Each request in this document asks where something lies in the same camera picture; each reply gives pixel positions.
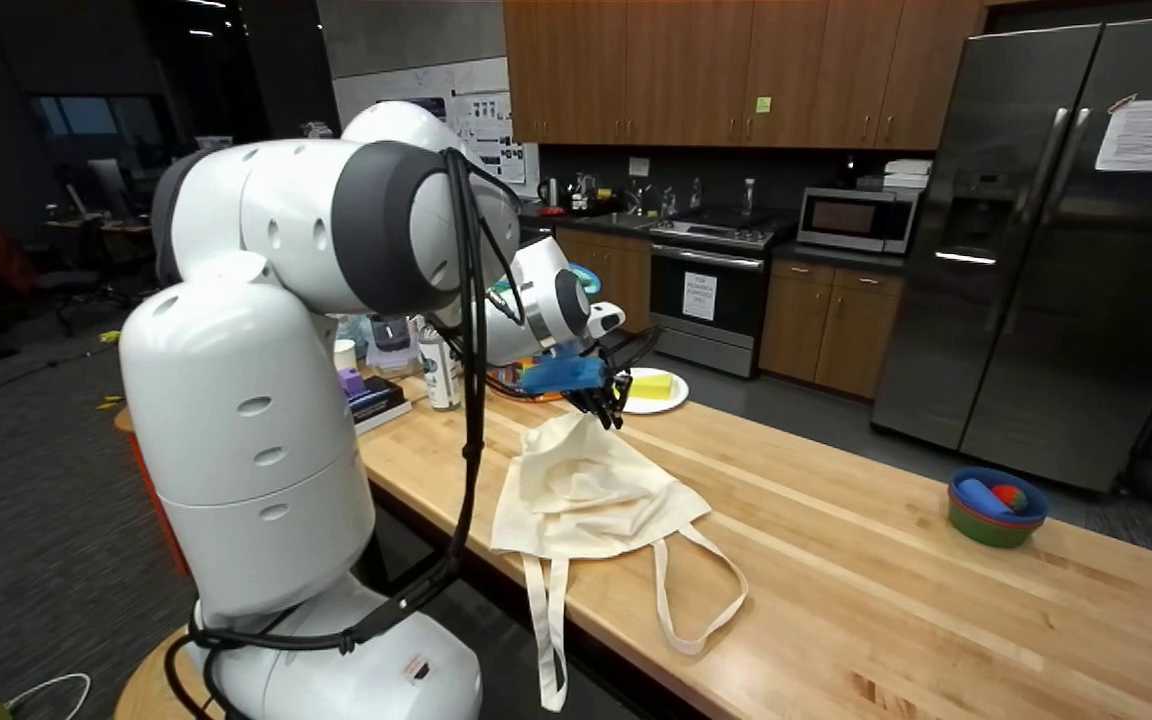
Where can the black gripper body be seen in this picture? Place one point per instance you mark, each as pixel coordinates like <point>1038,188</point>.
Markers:
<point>619,366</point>

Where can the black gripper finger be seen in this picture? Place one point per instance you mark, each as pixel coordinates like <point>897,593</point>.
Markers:
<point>619,402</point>
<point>601,412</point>

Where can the cream canvas tote bag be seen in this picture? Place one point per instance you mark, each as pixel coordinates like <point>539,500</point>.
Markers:
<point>585,492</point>

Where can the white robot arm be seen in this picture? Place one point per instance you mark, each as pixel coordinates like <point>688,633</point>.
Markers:
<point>243,418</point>

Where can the white plate with yellow item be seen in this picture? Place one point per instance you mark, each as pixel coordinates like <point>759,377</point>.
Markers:
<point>653,388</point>

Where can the black kitchen stove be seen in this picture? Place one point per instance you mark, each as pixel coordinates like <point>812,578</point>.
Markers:
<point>709,288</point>

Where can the white tin can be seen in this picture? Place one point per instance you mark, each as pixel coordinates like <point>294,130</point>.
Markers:
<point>439,366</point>

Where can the wooden lower cabinet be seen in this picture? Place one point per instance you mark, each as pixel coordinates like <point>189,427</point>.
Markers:
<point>830,325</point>

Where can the black and white book stack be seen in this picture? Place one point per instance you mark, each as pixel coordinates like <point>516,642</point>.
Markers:
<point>373,402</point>

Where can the silver microwave oven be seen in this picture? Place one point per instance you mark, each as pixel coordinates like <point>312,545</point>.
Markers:
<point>866,221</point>

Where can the wooden upper cabinets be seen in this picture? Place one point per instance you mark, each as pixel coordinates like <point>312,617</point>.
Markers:
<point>739,73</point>

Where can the colourful bowl with toys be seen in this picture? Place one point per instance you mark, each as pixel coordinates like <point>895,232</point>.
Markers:
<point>995,504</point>

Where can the stainless steel refrigerator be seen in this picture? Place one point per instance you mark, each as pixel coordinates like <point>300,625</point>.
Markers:
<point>1027,323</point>

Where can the white wall poster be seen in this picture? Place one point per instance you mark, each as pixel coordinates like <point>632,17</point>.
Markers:
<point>468,99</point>

